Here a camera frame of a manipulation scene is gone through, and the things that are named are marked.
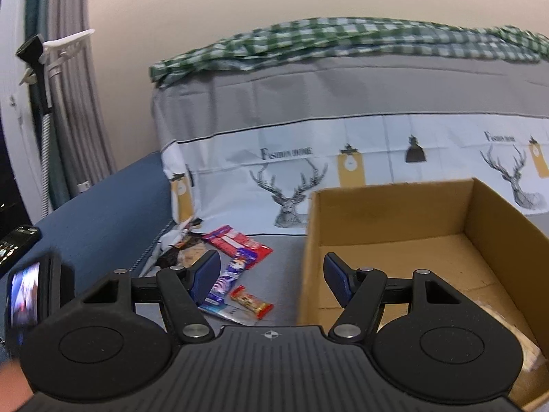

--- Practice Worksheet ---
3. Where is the deer printed bed sheet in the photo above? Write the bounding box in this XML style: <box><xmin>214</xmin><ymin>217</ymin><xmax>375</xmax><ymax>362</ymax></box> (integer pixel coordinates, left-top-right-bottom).
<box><xmin>149</xmin><ymin>54</ymin><xmax>549</xmax><ymax>328</ymax></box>

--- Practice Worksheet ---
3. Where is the silver flat snack packet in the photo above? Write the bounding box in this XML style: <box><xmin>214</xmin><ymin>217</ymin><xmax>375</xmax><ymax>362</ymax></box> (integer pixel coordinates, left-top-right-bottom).
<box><xmin>201</xmin><ymin>300</ymin><xmax>259</xmax><ymax>327</ymax></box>

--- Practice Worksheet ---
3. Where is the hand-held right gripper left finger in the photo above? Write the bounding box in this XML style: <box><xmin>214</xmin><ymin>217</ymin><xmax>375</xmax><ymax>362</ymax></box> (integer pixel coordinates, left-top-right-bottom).
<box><xmin>81</xmin><ymin>249</ymin><xmax>222</xmax><ymax>346</ymax></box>

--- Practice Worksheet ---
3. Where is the green checkered cloth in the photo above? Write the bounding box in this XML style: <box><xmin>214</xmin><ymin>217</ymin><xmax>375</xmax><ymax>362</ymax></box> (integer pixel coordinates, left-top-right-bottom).
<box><xmin>148</xmin><ymin>17</ymin><xmax>549</xmax><ymax>89</ymax></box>

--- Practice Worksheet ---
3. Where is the red snack packet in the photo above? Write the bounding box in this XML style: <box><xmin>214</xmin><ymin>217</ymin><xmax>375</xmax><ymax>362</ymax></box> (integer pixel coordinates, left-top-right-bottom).
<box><xmin>201</xmin><ymin>225</ymin><xmax>274</xmax><ymax>263</ymax></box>

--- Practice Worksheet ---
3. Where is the dark brown snack packet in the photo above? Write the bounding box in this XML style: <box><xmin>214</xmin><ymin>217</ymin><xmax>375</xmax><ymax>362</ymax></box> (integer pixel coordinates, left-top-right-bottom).
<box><xmin>155</xmin><ymin>218</ymin><xmax>207</xmax><ymax>267</ymax></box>

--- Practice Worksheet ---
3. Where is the white plastic clip hanger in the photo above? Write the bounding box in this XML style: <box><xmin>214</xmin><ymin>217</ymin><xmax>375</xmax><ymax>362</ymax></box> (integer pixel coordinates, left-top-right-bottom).
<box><xmin>19</xmin><ymin>28</ymin><xmax>96</xmax><ymax>87</ymax></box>

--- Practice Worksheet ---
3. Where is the grey curtain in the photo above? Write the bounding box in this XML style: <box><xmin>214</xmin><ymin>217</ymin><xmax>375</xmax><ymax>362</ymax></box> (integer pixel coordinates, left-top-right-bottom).
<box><xmin>25</xmin><ymin>0</ymin><xmax>119</xmax><ymax>209</ymax></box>

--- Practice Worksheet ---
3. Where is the black device with lights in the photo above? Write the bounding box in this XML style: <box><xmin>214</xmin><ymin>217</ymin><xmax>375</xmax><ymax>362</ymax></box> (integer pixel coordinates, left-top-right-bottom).
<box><xmin>0</xmin><ymin>225</ymin><xmax>43</xmax><ymax>276</ymax></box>

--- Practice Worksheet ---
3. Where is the black handle with hose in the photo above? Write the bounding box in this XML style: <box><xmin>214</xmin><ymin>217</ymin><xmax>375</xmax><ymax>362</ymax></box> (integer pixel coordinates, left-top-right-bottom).
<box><xmin>16</xmin><ymin>33</ymin><xmax>56</xmax><ymax>216</ymax></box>

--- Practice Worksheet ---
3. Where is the cardboard box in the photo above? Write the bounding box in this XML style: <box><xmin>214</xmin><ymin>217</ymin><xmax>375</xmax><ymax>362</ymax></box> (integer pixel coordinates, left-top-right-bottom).
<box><xmin>298</xmin><ymin>177</ymin><xmax>549</xmax><ymax>412</ymax></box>

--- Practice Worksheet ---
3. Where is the purple snack packet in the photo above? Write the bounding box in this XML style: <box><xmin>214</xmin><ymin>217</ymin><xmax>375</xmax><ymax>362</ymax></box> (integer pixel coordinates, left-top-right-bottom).
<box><xmin>199</xmin><ymin>247</ymin><xmax>259</xmax><ymax>310</ymax></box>

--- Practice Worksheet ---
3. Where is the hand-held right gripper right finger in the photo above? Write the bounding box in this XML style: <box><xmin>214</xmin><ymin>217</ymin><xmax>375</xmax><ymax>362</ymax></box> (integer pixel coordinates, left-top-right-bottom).
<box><xmin>323</xmin><ymin>252</ymin><xmax>470</xmax><ymax>346</ymax></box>

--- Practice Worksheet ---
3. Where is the person's left forearm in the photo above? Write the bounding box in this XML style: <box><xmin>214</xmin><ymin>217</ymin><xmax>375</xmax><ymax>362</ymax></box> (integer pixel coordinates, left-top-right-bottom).
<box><xmin>0</xmin><ymin>360</ymin><xmax>35</xmax><ymax>412</ymax></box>

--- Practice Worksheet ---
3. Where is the blue sofa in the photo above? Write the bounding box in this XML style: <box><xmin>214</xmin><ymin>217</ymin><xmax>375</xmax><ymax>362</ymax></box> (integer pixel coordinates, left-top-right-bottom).
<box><xmin>33</xmin><ymin>151</ymin><xmax>176</xmax><ymax>286</ymax></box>

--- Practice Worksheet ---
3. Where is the small red yellow snack bar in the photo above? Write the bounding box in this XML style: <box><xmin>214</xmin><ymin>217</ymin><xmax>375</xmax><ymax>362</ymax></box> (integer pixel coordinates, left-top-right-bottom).
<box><xmin>229</xmin><ymin>285</ymin><xmax>274</xmax><ymax>321</ymax></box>

